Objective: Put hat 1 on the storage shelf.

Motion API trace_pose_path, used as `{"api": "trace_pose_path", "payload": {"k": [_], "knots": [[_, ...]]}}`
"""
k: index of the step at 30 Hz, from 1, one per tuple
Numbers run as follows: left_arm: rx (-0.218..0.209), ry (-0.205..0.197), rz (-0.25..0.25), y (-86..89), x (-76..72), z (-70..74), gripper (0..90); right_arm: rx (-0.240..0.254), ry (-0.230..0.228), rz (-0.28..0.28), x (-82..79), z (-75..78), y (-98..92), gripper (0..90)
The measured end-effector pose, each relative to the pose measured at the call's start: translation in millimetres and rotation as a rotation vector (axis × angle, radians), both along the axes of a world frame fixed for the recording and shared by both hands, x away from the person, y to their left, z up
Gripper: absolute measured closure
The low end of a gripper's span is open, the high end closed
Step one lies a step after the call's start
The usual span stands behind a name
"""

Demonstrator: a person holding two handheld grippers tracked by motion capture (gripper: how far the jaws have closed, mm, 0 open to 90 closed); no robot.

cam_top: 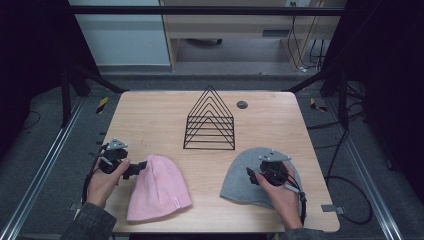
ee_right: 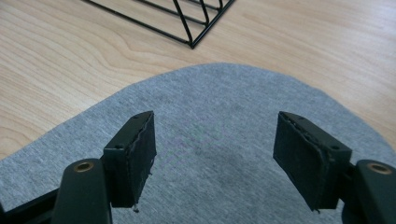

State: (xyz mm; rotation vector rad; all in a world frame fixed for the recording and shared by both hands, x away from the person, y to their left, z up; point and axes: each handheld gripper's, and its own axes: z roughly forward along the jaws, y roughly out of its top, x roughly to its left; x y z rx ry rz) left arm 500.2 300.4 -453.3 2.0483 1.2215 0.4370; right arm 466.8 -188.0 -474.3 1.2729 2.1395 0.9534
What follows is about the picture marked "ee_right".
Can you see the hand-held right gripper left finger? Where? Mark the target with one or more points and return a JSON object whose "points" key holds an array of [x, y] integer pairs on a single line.
{"points": [[130, 161]]}

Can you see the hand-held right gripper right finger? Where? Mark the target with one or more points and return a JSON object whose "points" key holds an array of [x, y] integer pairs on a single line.
{"points": [[306, 161]]}

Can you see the grey cloth hat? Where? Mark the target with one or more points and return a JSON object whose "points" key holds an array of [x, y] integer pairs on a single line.
{"points": [[211, 124]]}

